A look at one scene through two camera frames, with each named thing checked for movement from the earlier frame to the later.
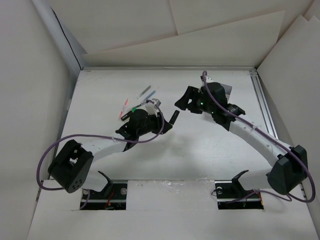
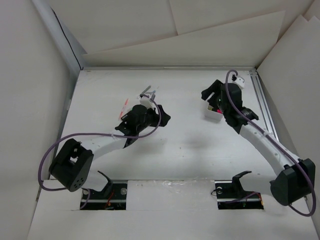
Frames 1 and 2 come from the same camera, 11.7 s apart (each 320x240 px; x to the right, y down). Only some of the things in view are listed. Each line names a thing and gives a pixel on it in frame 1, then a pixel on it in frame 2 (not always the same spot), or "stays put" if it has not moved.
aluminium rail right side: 269,122 stays put
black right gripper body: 198,103 → 215,101
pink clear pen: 123,109 stays put
